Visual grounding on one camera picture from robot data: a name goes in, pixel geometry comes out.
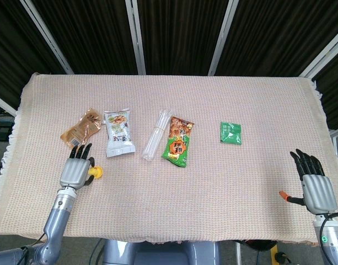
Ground yellow power strip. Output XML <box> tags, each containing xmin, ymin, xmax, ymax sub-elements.
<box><xmin>270</xmin><ymin>244</ymin><xmax>287</xmax><ymax>265</ymax></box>

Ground pink woven tablecloth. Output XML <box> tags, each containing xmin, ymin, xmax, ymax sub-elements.
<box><xmin>0</xmin><ymin>72</ymin><xmax>338</xmax><ymax>245</ymax></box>

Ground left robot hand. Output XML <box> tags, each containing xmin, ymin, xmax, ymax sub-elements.
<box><xmin>59</xmin><ymin>142</ymin><xmax>96</xmax><ymax>190</ymax></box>

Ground clear plastic tube bundle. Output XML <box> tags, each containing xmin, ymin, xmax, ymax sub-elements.
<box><xmin>142</xmin><ymin>109</ymin><xmax>173</xmax><ymax>161</ymax></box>

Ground white snack packet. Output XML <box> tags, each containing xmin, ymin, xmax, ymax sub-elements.
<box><xmin>103</xmin><ymin>108</ymin><xmax>137</xmax><ymax>158</ymax></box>

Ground green orange snack packet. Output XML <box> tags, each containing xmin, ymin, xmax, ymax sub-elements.
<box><xmin>161</xmin><ymin>115</ymin><xmax>195</xmax><ymax>168</ymax></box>

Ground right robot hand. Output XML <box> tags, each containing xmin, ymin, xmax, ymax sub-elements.
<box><xmin>278</xmin><ymin>149</ymin><xmax>338</xmax><ymax>219</ymax></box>

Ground brown snack packet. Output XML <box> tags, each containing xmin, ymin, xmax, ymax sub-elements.
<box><xmin>60</xmin><ymin>108</ymin><xmax>103</xmax><ymax>149</ymax></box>

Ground small green sachet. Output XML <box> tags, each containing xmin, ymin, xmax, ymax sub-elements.
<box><xmin>219</xmin><ymin>121</ymin><xmax>243</xmax><ymax>145</ymax></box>

